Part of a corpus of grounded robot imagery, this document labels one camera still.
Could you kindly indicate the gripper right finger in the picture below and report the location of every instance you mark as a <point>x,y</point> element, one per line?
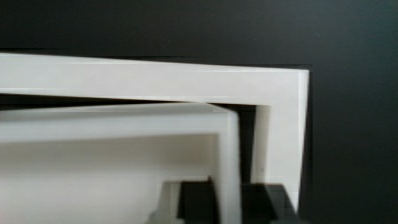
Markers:
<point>268,207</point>

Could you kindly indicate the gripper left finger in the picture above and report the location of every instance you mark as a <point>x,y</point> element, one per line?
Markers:
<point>188,203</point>

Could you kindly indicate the white drawer cabinet box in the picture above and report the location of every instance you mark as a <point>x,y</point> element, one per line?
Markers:
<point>93,160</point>

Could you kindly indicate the white U-shaped frame wall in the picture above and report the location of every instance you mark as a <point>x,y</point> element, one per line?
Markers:
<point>260,92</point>

